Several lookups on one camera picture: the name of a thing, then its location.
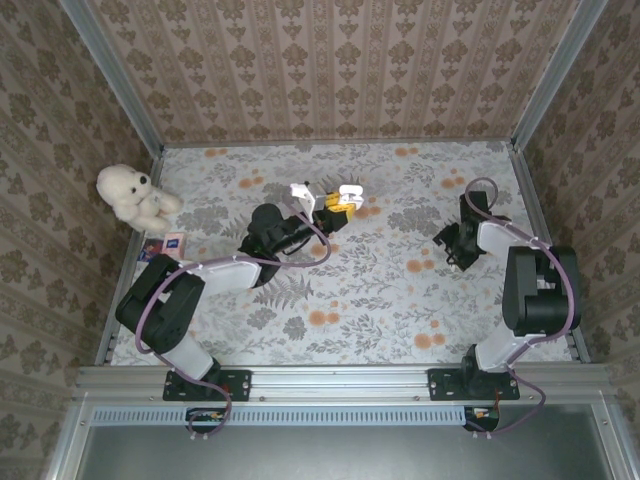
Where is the white earbud charging case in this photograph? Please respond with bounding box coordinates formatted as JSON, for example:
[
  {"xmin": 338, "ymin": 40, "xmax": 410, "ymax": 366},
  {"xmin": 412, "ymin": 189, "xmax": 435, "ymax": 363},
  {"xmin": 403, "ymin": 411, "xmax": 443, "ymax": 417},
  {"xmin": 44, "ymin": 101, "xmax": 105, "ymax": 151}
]
[{"xmin": 338, "ymin": 183, "xmax": 366, "ymax": 209}]

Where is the pink tissue pack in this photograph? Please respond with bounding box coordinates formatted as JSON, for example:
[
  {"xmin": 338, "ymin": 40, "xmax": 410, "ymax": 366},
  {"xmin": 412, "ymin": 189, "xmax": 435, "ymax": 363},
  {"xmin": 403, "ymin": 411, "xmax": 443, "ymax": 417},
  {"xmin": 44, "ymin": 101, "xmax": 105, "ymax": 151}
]
[{"xmin": 160, "ymin": 232, "xmax": 186, "ymax": 260}]

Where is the blue printed card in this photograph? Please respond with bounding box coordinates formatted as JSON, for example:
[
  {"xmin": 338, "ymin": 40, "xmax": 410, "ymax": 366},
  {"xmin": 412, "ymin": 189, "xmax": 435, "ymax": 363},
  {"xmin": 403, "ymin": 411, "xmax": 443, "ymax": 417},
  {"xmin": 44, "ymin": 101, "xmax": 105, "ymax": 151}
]
[{"xmin": 138, "ymin": 238, "xmax": 164, "ymax": 265}]

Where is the white teddy bear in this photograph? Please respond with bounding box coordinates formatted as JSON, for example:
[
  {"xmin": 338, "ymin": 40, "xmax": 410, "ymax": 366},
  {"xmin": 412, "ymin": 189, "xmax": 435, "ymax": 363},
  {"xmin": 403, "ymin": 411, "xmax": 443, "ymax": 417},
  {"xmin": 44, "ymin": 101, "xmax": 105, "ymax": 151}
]
[{"xmin": 96, "ymin": 163, "xmax": 184, "ymax": 234}]

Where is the small circuit board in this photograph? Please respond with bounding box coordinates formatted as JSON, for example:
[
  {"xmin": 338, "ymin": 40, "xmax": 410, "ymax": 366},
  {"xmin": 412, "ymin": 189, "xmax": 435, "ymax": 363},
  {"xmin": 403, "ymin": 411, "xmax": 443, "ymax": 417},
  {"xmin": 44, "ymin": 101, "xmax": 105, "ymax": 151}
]
[
  {"xmin": 185, "ymin": 407, "xmax": 227, "ymax": 434},
  {"xmin": 463, "ymin": 405, "xmax": 502, "ymax": 433}
]

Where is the grey metal panel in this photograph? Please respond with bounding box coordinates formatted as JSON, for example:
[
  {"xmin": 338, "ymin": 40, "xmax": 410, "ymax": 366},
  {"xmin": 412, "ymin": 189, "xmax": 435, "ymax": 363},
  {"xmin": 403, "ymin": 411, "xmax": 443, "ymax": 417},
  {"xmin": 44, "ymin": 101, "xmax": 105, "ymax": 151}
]
[{"xmin": 74, "ymin": 405, "xmax": 619, "ymax": 480}]

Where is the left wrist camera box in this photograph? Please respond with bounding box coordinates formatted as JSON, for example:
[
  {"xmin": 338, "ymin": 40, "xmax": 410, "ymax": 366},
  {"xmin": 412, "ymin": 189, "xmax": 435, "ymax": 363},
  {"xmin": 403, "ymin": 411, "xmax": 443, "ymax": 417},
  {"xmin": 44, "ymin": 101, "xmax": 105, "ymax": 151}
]
[{"xmin": 289, "ymin": 181, "xmax": 327, "ymax": 215}]

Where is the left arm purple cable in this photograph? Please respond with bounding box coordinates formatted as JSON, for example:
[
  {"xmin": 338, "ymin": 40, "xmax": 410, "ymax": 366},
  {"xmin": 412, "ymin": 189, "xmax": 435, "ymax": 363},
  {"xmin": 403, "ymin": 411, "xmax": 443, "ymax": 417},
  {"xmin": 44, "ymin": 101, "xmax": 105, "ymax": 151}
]
[{"xmin": 135, "ymin": 209, "xmax": 334, "ymax": 444}]

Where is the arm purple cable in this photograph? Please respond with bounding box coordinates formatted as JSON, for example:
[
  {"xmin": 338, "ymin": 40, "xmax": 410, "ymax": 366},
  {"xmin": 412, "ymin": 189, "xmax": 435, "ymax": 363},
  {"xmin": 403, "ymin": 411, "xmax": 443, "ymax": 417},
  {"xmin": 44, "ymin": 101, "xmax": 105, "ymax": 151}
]
[
  {"xmin": 463, "ymin": 176, "xmax": 577, "ymax": 442},
  {"xmin": 135, "ymin": 209, "xmax": 334, "ymax": 444}
]

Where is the aluminium table end rail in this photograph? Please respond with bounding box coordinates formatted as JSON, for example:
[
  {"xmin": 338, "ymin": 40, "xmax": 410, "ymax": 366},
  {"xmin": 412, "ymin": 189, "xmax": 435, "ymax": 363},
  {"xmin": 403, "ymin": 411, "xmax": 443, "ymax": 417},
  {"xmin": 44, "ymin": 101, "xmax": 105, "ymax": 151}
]
[{"xmin": 162, "ymin": 138, "xmax": 516, "ymax": 150}]

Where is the aluminium table side rail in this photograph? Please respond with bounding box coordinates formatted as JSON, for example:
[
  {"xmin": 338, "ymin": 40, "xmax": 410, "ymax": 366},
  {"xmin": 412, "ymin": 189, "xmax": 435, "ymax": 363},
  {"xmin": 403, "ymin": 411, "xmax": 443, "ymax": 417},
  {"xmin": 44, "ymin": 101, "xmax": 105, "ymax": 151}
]
[
  {"xmin": 508, "ymin": 142, "xmax": 592, "ymax": 365},
  {"xmin": 93, "ymin": 149, "xmax": 167, "ymax": 367}
]

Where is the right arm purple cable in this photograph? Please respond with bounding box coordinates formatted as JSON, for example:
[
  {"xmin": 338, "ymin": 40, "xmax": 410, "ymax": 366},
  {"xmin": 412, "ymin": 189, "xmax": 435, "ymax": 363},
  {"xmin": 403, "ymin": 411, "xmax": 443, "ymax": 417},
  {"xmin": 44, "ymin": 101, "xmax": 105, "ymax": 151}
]
[{"xmin": 463, "ymin": 176, "xmax": 577, "ymax": 442}]

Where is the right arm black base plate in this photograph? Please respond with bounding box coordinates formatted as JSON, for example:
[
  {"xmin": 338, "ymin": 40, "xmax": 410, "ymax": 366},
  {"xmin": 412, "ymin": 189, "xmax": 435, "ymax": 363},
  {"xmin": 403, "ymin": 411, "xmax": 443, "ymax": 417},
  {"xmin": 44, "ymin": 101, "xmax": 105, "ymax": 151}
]
[{"xmin": 428, "ymin": 368, "xmax": 521, "ymax": 403}]

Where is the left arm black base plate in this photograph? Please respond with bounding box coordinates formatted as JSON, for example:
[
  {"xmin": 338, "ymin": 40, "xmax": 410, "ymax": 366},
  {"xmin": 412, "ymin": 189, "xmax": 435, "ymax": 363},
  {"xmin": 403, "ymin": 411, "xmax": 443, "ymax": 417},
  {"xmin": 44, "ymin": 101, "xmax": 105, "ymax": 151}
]
[{"xmin": 163, "ymin": 368, "xmax": 252, "ymax": 403}]

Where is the aluminium mounting rail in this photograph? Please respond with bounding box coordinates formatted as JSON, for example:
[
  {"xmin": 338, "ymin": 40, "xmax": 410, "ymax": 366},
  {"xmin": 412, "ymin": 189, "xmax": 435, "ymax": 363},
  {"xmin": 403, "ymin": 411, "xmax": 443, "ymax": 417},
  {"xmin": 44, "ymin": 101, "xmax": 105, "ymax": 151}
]
[{"xmin": 73, "ymin": 363, "xmax": 615, "ymax": 402}]

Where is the aluminium frame post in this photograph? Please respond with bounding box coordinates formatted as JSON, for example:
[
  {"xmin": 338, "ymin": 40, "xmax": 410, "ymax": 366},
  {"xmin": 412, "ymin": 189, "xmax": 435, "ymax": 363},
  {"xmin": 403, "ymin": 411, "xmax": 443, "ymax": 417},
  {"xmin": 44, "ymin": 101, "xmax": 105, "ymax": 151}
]
[
  {"xmin": 509, "ymin": 0, "xmax": 610, "ymax": 152},
  {"xmin": 58, "ymin": 0, "xmax": 166, "ymax": 157}
]

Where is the grey slotted cable duct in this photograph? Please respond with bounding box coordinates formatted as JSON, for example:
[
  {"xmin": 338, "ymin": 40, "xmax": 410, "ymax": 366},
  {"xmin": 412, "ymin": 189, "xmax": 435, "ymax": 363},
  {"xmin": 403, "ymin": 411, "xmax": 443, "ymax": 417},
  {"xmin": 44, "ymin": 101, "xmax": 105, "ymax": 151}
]
[{"xmin": 92, "ymin": 407, "xmax": 469, "ymax": 425}]

